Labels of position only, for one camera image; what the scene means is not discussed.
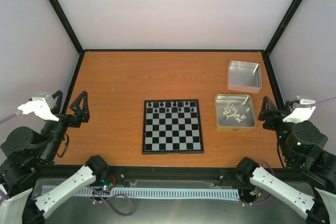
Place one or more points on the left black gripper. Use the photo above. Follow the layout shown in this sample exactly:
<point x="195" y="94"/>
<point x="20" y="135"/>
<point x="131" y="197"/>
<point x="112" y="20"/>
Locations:
<point x="75" y="119"/>

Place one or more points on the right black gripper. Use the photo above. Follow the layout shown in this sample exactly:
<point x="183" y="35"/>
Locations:
<point x="270" y="110"/>

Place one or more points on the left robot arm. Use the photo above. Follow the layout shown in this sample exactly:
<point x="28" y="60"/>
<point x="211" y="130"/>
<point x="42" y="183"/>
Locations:
<point x="27" y="151"/>

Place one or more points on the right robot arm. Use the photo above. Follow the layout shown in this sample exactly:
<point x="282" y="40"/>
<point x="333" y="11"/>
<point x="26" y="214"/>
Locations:
<point x="300" y="146"/>

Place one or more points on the silver tin with white pieces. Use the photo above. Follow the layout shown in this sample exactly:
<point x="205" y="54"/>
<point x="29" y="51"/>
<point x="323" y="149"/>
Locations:
<point x="231" y="125"/>

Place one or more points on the pile of white chess pieces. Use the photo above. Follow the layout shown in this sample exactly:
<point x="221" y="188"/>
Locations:
<point x="239" y="113"/>

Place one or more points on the small circuit board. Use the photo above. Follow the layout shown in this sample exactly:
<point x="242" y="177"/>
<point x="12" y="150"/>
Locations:
<point x="108" y="185"/>

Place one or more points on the empty silver tin lid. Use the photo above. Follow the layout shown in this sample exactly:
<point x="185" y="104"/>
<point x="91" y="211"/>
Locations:
<point x="244" y="76"/>

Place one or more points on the black and silver chessboard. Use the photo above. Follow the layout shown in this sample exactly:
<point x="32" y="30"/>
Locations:
<point x="165" y="133"/>

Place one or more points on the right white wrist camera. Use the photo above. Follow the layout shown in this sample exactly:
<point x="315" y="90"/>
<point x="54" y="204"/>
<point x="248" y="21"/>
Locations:
<point x="301" y="110"/>

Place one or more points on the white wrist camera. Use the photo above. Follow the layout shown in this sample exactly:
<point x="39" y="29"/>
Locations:
<point x="41" y="105"/>
<point x="301" y="110"/>

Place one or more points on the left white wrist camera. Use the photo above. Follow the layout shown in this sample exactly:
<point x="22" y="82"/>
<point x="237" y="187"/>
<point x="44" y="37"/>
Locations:
<point x="41" y="105"/>

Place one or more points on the black frame rail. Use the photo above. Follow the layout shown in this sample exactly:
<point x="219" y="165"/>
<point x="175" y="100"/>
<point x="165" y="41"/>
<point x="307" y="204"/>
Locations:
<point x="122" y="175"/>

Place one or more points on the light blue cable duct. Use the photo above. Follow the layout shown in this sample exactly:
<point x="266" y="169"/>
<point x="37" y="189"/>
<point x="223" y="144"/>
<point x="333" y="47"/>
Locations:
<point x="171" y="193"/>

